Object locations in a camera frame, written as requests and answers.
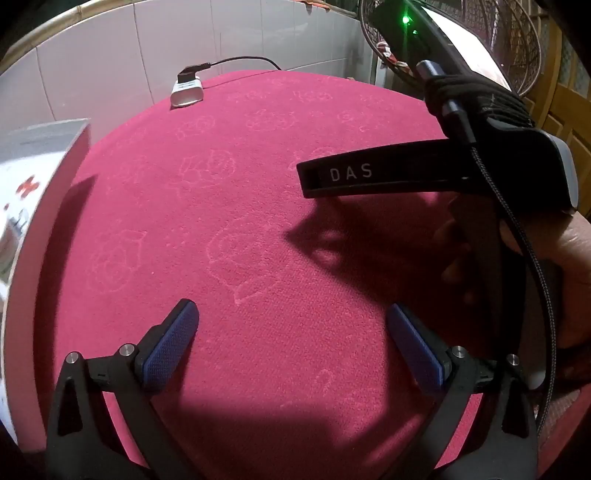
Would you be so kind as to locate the wooden door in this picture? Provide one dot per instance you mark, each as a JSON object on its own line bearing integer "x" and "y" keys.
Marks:
{"x": 568, "y": 92}

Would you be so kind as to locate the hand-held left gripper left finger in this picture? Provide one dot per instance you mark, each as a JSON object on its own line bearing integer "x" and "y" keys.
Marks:
{"x": 171, "y": 344}

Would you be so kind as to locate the white cardboard box tray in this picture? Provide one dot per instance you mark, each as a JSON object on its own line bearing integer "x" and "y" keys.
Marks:
{"x": 27, "y": 152}

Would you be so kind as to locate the white power strip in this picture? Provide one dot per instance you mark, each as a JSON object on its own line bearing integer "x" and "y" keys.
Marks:
{"x": 187, "y": 94}

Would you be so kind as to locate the person's right hand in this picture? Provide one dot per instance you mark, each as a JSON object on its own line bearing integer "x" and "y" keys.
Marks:
{"x": 563, "y": 286}

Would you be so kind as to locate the red embossed blanket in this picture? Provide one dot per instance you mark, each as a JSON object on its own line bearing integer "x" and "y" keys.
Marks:
{"x": 258, "y": 277}

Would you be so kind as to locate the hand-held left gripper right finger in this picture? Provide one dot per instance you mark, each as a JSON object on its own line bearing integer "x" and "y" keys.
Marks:
{"x": 415, "y": 344}

